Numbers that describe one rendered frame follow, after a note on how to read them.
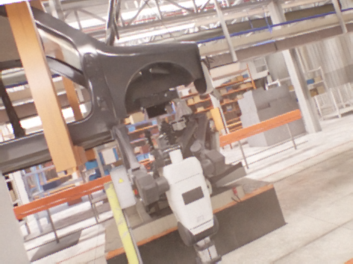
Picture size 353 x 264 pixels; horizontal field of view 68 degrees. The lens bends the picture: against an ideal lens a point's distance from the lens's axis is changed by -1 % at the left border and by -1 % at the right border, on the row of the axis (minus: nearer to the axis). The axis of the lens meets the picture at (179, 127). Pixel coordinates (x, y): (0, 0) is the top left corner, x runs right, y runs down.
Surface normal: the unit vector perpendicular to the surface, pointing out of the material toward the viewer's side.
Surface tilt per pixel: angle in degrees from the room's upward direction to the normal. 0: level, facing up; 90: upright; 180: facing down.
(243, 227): 90
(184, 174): 90
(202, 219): 90
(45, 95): 90
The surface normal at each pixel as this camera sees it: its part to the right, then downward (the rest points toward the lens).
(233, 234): 0.26, -0.09
